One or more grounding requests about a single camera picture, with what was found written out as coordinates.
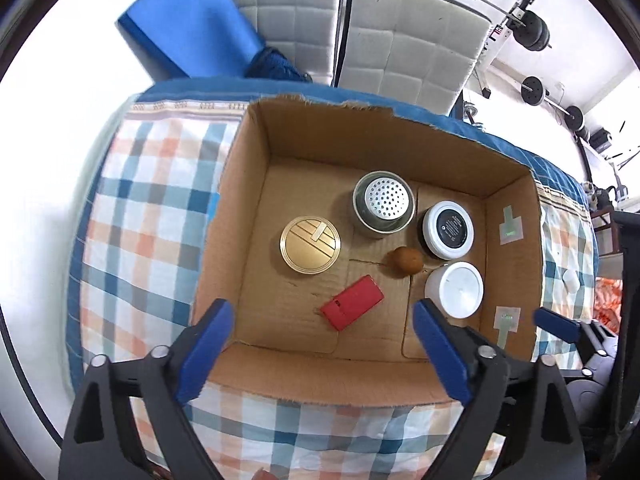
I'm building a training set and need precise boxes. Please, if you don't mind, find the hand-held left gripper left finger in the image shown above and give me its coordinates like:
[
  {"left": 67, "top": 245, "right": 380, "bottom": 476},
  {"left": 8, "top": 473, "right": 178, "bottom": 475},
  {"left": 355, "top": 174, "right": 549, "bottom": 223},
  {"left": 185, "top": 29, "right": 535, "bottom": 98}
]
[{"left": 59, "top": 298, "right": 236, "bottom": 480}]

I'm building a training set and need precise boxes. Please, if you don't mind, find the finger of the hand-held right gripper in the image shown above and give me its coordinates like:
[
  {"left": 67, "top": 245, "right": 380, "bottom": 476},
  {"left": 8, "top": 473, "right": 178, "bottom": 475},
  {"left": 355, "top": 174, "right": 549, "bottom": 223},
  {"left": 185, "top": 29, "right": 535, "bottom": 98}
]
[{"left": 534, "top": 308, "right": 608, "bottom": 356}]

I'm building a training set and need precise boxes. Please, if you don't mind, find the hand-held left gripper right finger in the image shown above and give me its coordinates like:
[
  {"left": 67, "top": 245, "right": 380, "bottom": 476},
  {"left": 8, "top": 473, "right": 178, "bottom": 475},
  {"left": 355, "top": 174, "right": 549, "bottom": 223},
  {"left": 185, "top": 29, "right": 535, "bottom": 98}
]
[{"left": 412, "top": 298, "right": 587, "bottom": 480}]

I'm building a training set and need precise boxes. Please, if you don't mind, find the white round jar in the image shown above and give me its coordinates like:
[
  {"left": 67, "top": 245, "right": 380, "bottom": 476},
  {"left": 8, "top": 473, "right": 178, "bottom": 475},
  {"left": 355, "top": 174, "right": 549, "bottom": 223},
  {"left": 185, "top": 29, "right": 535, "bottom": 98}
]
[{"left": 424, "top": 261, "right": 485, "bottom": 319}]

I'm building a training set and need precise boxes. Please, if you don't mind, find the cardboard box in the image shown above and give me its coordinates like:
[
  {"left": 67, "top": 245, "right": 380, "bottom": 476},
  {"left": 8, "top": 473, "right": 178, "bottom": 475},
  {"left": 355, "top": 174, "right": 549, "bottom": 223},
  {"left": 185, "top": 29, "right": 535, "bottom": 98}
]
[{"left": 190, "top": 95, "right": 546, "bottom": 406}]

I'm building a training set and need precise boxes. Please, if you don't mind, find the brown walnut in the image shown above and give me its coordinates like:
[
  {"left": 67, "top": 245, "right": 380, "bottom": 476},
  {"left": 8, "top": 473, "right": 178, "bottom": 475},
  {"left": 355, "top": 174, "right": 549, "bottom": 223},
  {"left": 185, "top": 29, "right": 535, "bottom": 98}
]
[{"left": 390, "top": 246, "right": 423, "bottom": 277}]

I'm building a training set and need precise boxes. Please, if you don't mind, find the red case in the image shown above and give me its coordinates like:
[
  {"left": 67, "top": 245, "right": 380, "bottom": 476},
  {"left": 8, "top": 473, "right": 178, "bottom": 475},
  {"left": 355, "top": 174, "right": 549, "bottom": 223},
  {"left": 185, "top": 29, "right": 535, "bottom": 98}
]
[{"left": 320, "top": 274, "right": 386, "bottom": 332}]

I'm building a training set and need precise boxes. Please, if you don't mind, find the white jar with black lid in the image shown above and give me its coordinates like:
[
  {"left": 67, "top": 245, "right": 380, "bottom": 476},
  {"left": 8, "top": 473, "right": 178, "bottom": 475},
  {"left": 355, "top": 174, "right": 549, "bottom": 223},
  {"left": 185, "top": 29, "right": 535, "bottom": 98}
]
[{"left": 422, "top": 201, "right": 475, "bottom": 260}]

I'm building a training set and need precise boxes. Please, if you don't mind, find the round gold tin lid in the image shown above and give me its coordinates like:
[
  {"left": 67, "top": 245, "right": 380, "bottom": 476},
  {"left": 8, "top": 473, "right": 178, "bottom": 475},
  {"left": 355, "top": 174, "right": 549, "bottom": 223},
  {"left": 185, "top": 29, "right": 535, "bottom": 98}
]
[{"left": 280, "top": 216, "right": 343, "bottom": 276}]

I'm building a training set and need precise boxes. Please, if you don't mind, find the metal perforated lid tin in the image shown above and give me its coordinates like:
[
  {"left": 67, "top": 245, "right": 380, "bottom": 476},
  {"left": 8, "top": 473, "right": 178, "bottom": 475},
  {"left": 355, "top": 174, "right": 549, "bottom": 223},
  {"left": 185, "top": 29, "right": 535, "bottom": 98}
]
[{"left": 352, "top": 170, "right": 417, "bottom": 237}]

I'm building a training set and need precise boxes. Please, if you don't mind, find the orange floral cloth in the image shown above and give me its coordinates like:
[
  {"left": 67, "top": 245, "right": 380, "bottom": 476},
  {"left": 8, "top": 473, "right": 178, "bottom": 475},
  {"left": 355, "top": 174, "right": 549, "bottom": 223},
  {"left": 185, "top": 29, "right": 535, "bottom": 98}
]
[{"left": 595, "top": 277, "right": 623, "bottom": 331}]

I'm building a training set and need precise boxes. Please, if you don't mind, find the dark wooden chair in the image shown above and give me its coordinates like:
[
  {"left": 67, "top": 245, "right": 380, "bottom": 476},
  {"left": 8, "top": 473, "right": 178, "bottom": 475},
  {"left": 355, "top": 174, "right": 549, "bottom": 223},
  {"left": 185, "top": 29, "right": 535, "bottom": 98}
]
[{"left": 590, "top": 207, "right": 626, "bottom": 256}]

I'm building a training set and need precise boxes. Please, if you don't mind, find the plaid blanket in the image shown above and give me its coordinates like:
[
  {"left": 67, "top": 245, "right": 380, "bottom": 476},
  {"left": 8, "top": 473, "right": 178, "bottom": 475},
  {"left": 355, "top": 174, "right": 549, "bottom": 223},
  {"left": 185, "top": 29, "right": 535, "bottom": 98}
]
[{"left": 67, "top": 77, "right": 601, "bottom": 480}]

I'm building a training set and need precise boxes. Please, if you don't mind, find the chrome dumbbell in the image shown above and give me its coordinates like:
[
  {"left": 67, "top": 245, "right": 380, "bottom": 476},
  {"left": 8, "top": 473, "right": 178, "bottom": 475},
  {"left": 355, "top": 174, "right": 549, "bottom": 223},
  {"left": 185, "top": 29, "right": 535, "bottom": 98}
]
[{"left": 462, "top": 102, "right": 486, "bottom": 128}]

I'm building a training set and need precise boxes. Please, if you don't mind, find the short barbell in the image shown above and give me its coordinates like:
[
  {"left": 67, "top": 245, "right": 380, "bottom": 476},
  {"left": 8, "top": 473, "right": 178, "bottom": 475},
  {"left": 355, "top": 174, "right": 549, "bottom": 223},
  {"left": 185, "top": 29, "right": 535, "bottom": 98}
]
[{"left": 520, "top": 76, "right": 586, "bottom": 131}]

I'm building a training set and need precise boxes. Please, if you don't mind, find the white barbell rack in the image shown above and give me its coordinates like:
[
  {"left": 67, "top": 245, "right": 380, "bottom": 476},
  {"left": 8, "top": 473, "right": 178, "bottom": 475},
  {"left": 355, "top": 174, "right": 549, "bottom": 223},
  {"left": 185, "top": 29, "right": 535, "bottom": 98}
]
[{"left": 480, "top": 0, "right": 541, "bottom": 76}]

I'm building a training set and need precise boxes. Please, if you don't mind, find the long barbell with black plates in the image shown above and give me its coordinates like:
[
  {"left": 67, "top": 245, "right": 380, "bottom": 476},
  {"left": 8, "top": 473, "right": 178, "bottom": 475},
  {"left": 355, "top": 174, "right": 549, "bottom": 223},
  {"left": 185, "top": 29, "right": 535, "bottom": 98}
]
[{"left": 370, "top": 0, "right": 552, "bottom": 52}]

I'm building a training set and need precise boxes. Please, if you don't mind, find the dark blue cloth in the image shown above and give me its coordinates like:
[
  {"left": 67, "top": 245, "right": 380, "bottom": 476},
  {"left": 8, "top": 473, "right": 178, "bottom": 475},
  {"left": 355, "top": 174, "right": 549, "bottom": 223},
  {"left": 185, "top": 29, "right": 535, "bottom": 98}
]
[{"left": 245, "top": 46, "right": 313, "bottom": 83}]

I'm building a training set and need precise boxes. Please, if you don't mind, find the white quilted cushion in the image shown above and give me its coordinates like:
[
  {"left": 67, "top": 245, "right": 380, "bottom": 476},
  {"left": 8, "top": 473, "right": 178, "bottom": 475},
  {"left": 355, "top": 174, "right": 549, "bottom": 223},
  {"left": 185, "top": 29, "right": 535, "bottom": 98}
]
[
  {"left": 332, "top": 0, "right": 493, "bottom": 118},
  {"left": 220, "top": 0, "right": 346, "bottom": 88}
]

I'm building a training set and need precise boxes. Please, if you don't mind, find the blue foam mat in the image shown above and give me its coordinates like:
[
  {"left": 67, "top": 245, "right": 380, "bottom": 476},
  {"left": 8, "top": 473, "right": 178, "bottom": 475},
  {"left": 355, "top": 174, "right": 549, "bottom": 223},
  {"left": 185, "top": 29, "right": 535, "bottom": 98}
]
[{"left": 117, "top": 0, "right": 266, "bottom": 80}]

